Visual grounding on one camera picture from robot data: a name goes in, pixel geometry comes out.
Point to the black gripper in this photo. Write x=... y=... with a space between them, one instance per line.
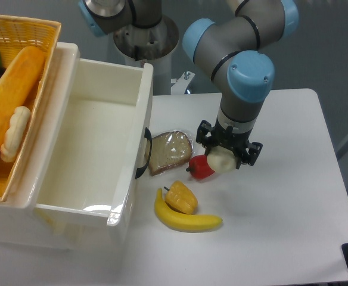
x=211 y=137

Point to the cream white pear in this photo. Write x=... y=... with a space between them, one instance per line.
x=221 y=160

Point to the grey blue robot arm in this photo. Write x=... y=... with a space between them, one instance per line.
x=229 y=54

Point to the open upper white drawer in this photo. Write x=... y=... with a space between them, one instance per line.
x=99 y=152

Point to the white drawer cabinet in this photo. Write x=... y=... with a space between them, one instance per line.
x=20 y=221

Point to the red apple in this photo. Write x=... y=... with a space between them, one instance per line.
x=199 y=168

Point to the wrapped bread slice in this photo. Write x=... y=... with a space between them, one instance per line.
x=170 y=149

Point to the yellow bell pepper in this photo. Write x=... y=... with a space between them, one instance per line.
x=181 y=198

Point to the yellow banana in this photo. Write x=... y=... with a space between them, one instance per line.
x=184 y=222

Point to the cream peanut shaped toy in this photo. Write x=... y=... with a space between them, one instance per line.
x=14 y=134

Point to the orange baguette loaf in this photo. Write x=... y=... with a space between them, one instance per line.
x=17 y=82

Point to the yellow wicker basket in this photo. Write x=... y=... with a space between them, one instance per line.
x=17 y=33

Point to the black drawer handle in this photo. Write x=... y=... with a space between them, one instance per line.
x=145 y=156

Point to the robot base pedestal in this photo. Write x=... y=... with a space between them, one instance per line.
x=155 y=46

